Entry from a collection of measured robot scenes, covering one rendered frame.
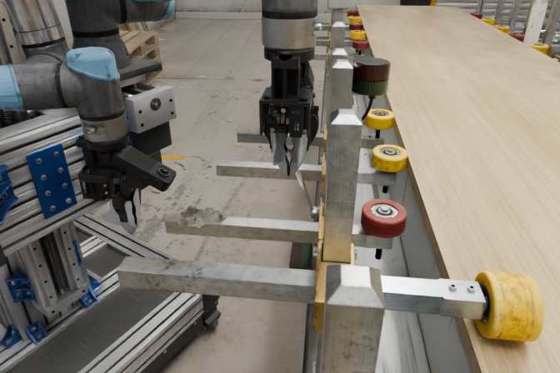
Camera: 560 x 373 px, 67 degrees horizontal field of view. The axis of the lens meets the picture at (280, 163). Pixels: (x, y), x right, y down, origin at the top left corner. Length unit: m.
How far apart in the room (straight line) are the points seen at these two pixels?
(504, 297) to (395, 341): 0.42
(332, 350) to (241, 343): 1.45
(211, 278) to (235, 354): 1.16
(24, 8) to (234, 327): 1.33
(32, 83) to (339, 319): 0.63
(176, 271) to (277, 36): 0.33
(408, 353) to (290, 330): 0.89
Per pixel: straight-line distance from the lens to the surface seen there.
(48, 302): 1.51
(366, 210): 0.80
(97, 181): 0.84
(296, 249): 1.02
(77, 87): 0.77
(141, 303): 1.65
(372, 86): 0.71
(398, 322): 1.00
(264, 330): 1.78
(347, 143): 0.48
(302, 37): 0.58
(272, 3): 0.58
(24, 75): 0.80
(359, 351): 0.30
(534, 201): 0.95
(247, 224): 0.83
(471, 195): 0.92
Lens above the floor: 1.34
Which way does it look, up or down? 28 degrees down
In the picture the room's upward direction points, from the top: straight up
